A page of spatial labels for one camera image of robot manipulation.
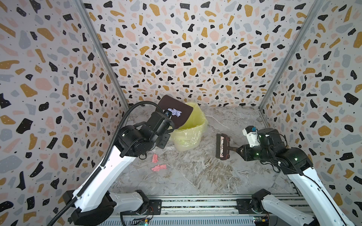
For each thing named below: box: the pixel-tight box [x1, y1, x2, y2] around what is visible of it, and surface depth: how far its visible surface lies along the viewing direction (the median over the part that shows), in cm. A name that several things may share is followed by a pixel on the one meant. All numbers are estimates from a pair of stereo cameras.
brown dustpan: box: [158, 94, 194, 130], surface depth 70 cm
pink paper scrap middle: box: [151, 153, 159, 164], surface depth 92 cm
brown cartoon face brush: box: [215, 133, 238, 161], surface depth 80 cm
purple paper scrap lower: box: [167, 107, 183, 118], surface depth 69 cm
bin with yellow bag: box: [170, 102, 209, 152], surface depth 79 cm
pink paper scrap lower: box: [150, 164, 167, 172], surface depth 89 cm
